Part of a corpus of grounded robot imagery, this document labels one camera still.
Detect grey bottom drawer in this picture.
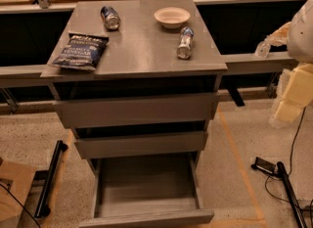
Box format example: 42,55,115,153
79,153,214,228

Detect grey drawer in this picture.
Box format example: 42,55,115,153
79,153,214,228
54,93,219,128
75,131,208,159

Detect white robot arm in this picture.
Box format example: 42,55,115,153
265,0,313,128

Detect grey top drawer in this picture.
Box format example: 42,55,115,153
54,93,219,128

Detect grey middle drawer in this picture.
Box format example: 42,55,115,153
75,131,208,159

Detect grey drawer cabinet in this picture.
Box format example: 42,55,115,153
40,0,229,174

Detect black bar right floor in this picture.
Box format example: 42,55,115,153
277,161,307,228

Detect black bar floor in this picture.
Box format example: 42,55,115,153
277,161,307,228
34,140,67,218

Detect black device on floor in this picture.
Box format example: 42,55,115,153
251,157,276,175

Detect clear plastic water bottle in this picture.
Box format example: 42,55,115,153
176,26,194,60

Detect white paper bowl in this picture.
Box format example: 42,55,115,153
155,7,190,29

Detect blue soda can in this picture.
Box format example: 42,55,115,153
101,6,120,30

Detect blue chip bag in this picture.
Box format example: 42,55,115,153
51,32,109,71

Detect black bar left floor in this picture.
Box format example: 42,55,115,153
34,140,67,218

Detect cardboard box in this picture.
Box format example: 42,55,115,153
0,160,36,228

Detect black floor cable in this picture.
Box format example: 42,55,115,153
263,106,313,228

